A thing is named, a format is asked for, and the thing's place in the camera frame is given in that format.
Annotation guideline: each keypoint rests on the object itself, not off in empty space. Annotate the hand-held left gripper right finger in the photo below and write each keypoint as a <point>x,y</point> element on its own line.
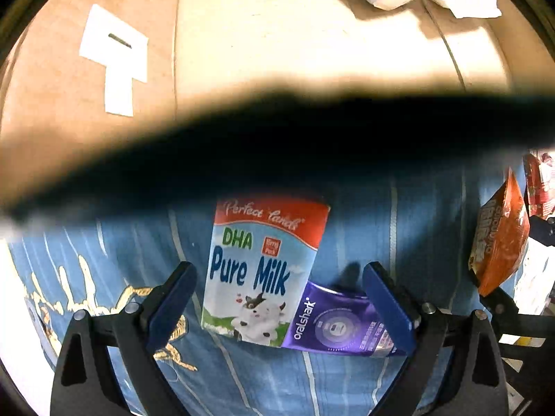
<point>387,312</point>

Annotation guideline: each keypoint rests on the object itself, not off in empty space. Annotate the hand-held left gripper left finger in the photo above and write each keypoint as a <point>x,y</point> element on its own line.
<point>171,307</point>

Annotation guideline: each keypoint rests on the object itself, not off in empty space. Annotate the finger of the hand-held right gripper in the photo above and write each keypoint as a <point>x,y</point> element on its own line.
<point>503,310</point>

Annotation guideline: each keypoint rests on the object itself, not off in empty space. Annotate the purple toothpaste box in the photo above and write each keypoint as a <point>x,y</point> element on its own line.
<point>338,325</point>

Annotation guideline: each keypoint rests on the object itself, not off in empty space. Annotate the orange snack packet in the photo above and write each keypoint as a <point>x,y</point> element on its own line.
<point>498,242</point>

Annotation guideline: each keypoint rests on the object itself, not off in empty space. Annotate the white and red milk carton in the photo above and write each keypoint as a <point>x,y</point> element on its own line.
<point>260,268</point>

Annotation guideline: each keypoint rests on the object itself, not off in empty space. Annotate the blue printed blanket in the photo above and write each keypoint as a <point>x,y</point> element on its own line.
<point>412,234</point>

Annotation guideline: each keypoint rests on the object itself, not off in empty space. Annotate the red snack packet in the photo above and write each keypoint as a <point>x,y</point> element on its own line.
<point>540,182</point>

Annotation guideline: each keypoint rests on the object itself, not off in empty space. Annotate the dark blurred bar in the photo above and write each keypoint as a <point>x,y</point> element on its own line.
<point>277,151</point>

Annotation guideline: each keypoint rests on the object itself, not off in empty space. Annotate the white paper label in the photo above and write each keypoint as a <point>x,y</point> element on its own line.
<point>115,58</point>

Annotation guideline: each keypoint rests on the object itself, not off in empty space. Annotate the brown cardboard box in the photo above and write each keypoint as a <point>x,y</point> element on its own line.
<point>269,39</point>

